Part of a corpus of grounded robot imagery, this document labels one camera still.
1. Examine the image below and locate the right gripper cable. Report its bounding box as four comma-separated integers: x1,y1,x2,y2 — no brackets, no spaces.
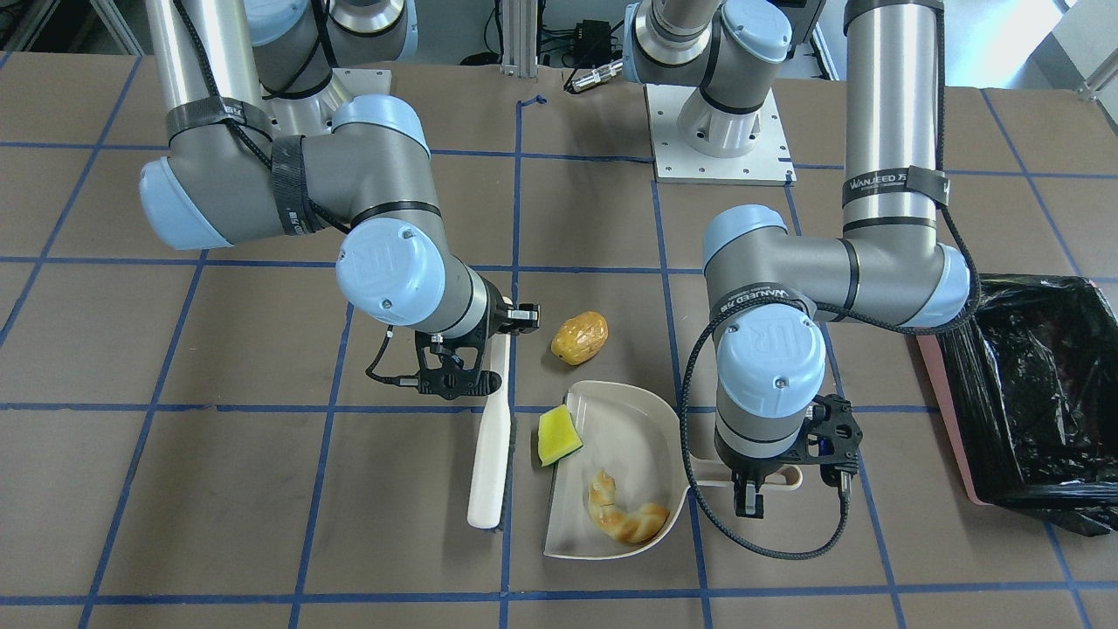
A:
364,328,420,387

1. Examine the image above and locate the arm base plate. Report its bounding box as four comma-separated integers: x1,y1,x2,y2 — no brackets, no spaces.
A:
265,68,392,139
645,84,797,185

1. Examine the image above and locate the toy potato bread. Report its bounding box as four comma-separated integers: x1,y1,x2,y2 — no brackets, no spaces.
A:
550,311,610,366

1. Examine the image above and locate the toy croissant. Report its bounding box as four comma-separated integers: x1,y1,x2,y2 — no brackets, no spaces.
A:
586,469,671,545

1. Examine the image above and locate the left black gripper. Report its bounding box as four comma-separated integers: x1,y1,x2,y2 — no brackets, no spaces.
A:
724,395,863,518

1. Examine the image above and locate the pink bin with black liner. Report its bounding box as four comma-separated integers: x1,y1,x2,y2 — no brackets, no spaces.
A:
919,273,1117,536

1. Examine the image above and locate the beige plastic dustpan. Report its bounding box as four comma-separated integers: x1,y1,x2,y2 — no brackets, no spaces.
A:
542,380,803,561

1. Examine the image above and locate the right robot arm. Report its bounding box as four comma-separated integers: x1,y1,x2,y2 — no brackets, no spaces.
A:
140,1,539,399

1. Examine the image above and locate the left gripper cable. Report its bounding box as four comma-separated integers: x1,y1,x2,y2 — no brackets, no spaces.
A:
678,297,852,561

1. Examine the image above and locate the white hand brush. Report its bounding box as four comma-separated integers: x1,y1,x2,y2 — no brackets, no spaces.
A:
466,335,514,530

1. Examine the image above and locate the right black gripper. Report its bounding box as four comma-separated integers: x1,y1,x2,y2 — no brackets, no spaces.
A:
414,303,540,399

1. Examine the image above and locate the yellow sponge piece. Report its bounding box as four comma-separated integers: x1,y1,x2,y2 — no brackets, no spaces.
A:
536,404,582,468

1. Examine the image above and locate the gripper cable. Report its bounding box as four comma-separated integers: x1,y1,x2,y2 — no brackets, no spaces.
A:
364,328,420,387
678,297,852,561

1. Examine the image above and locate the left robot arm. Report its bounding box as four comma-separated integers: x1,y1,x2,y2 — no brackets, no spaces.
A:
625,1,978,518

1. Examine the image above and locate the aluminium frame post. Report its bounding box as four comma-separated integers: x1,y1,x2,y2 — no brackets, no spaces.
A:
498,0,540,79

